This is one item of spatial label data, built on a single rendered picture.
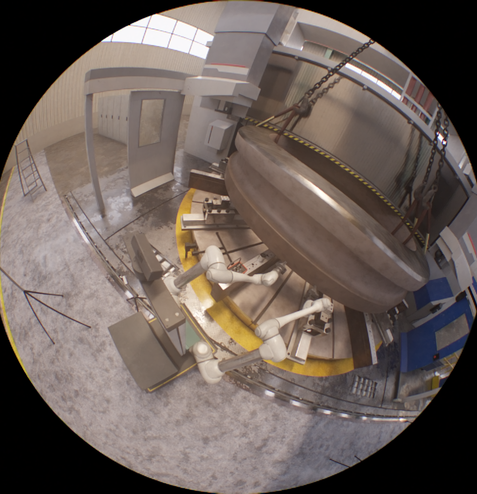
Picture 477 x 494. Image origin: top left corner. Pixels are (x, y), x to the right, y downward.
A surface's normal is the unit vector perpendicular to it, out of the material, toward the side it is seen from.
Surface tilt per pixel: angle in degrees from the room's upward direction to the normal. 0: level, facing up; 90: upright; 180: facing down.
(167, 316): 0
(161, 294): 0
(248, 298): 0
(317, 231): 90
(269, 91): 90
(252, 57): 90
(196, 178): 90
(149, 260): 29
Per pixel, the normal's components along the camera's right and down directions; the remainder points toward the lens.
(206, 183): -0.07, 0.74
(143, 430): 0.29, -0.63
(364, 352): -0.96, -0.24
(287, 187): -0.76, 0.31
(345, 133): -0.48, 0.56
